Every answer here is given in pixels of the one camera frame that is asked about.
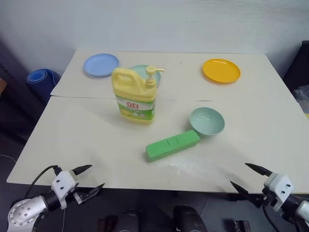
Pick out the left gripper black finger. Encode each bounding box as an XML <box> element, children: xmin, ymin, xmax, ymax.
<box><xmin>73</xmin><ymin>165</ymin><xmax>93</xmax><ymax>176</ymax></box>
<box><xmin>82</xmin><ymin>183</ymin><xmax>105</xmax><ymax>202</ymax></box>

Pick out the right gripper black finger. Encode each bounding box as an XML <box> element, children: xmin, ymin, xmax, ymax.
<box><xmin>245</xmin><ymin>163</ymin><xmax>273</xmax><ymax>179</ymax></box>
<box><xmin>229</xmin><ymin>181</ymin><xmax>250</xmax><ymax>196</ymax></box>

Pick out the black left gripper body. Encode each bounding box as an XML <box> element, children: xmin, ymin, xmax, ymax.
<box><xmin>65</xmin><ymin>169</ymin><xmax>85</xmax><ymax>205</ymax></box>

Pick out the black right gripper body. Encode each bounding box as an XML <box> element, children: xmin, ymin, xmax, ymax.
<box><xmin>246</xmin><ymin>186</ymin><xmax>276</xmax><ymax>209</ymax></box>

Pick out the mint green bowl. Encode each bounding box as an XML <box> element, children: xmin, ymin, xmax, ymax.
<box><xmin>189</xmin><ymin>107</ymin><xmax>225</xmax><ymax>136</ymax></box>

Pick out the yellow detergent pump bottle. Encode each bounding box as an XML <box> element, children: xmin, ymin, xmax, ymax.
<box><xmin>111</xmin><ymin>65</ymin><xmax>166</xmax><ymax>126</ymax></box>

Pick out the small dark rounded shape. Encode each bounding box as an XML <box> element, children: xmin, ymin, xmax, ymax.
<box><xmin>120</xmin><ymin>209</ymin><xmax>141</xmax><ymax>232</ymax></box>

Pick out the large dark rounded shape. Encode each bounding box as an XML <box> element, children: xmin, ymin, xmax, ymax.
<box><xmin>172</xmin><ymin>204</ymin><xmax>209</xmax><ymax>232</ymax></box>

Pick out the green rectangular block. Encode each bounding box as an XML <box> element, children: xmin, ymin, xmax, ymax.
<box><xmin>146</xmin><ymin>130</ymin><xmax>201</xmax><ymax>163</ymax></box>

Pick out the clear plastic bag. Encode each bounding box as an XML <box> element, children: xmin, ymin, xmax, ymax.
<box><xmin>293</xmin><ymin>84</ymin><xmax>309</xmax><ymax>117</ymax></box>

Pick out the rolled blue foam mat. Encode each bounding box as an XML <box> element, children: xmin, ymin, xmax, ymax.
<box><xmin>26</xmin><ymin>69</ymin><xmax>61</xmax><ymax>105</ymax></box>

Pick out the orange yellow plate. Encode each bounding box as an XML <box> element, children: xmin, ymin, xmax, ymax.
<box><xmin>202</xmin><ymin>58</ymin><xmax>241</xmax><ymax>85</ymax></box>

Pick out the light blue plate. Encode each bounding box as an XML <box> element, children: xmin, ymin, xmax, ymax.
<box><xmin>83</xmin><ymin>53</ymin><xmax>120</xmax><ymax>78</ymax></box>

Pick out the black cabinet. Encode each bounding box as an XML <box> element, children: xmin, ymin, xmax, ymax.
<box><xmin>282</xmin><ymin>40</ymin><xmax>309</xmax><ymax>97</ymax></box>

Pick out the brown cardboard box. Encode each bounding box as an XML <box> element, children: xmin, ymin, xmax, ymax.
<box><xmin>0</xmin><ymin>77</ymin><xmax>8</xmax><ymax>97</ymax></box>

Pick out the teal plate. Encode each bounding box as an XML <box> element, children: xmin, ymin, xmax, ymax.
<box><xmin>130</xmin><ymin>64</ymin><xmax>162</xmax><ymax>88</ymax></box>

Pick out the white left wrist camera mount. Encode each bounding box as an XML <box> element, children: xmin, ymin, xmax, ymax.
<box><xmin>51</xmin><ymin>170</ymin><xmax>79</xmax><ymax>210</ymax></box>

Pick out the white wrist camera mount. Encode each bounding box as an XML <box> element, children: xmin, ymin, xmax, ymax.
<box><xmin>262</xmin><ymin>173</ymin><xmax>295</xmax><ymax>211</ymax></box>
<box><xmin>51</xmin><ymin>170</ymin><xmax>79</xmax><ymax>210</ymax></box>

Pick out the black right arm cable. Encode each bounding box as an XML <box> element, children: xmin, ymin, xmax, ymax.
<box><xmin>262</xmin><ymin>204</ymin><xmax>282</xmax><ymax>232</ymax></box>

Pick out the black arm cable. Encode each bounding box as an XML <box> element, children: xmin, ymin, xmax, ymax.
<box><xmin>24</xmin><ymin>165</ymin><xmax>61</xmax><ymax>198</ymax></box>
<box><xmin>262</xmin><ymin>204</ymin><xmax>282</xmax><ymax>232</ymax></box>

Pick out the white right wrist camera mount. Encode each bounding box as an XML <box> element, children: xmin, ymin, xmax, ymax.
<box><xmin>262</xmin><ymin>173</ymin><xmax>295</xmax><ymax>211</ymax></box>

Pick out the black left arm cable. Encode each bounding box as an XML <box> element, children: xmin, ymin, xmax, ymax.
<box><xmin>24</xmin><ymin>165</ymin><xmax>61</xmax><ymax>198</ymax></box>

